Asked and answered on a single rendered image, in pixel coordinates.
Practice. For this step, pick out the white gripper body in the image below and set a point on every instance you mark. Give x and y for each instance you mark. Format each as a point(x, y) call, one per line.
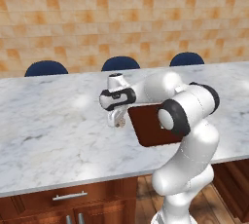
point(114, 115)

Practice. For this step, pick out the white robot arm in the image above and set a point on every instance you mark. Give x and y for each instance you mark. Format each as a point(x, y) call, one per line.
point(191, 156)

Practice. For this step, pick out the brown rectangular tray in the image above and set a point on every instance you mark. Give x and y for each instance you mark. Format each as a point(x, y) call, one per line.
point(146, 127)

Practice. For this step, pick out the navy blue stool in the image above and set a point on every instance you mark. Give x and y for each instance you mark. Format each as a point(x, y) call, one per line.
point(120, 64)
point(186, 59)
point(46, 68)

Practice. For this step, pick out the brown wooden drawer front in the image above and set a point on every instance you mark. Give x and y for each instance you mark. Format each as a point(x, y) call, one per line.
point(103, 192)

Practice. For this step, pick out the brown wooden cupboard door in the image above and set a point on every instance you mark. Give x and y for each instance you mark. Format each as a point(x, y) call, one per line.
point(110, 213)
point(35, 218)

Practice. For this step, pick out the brown wooden cabinet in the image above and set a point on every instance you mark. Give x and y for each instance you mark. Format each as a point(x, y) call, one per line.
point(233, 185)

